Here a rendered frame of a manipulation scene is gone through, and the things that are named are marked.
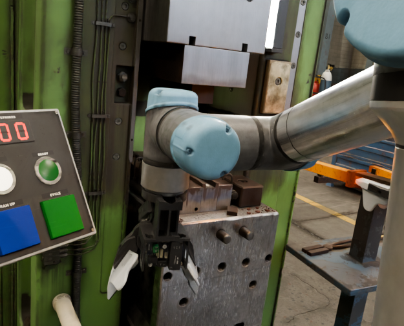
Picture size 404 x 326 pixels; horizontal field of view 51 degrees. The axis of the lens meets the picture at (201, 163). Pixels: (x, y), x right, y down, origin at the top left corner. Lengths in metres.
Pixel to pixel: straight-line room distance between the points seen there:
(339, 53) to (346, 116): 9.95
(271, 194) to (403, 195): 1.31
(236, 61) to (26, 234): 0.68
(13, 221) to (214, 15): 0.67
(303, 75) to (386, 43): 1.32
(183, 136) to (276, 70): 0.92
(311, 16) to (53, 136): 0.95
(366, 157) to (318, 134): 4.57
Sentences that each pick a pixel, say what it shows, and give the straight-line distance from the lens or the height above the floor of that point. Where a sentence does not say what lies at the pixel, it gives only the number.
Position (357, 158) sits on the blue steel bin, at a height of 0.41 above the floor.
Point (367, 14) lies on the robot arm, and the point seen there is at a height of 1.36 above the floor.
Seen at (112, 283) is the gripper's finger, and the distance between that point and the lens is 0.72.
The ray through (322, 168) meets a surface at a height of 1.13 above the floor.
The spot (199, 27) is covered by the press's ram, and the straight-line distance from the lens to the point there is 1.09.
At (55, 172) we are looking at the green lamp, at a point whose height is 1.08.
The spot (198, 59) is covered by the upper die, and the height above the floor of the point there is 1.33.
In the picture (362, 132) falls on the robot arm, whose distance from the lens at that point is 0.45.
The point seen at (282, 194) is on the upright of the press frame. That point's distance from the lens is 1.57.
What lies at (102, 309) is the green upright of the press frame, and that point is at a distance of 1.39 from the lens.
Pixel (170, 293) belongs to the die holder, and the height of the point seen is 0.71.
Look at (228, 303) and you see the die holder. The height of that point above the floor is 0.64.
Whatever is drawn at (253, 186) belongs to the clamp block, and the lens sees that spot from 1.28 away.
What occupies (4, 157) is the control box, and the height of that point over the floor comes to 1.12.
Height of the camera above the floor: 1.34
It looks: 14 degrees down
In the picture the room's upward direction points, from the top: 6 degrees clockwise
